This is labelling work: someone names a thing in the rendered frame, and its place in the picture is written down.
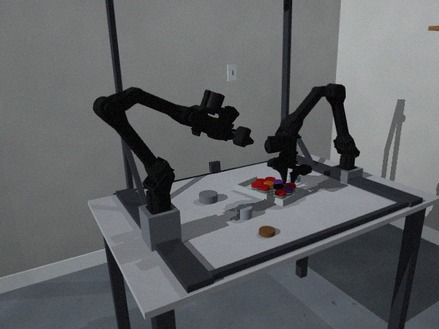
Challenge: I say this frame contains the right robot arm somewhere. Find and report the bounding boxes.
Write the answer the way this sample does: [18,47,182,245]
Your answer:
[93,87,239,215]

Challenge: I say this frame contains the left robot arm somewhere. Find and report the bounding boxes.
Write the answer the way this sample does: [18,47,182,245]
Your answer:
[264,84,360,171]

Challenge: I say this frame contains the orange jar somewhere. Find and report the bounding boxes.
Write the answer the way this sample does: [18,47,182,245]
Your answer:
[263,181,274,194]

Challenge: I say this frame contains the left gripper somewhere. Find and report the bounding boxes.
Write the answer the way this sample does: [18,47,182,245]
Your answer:
[267,151,312,184]

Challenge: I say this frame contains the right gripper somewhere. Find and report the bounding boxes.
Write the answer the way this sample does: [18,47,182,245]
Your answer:
[207,119,254,147]

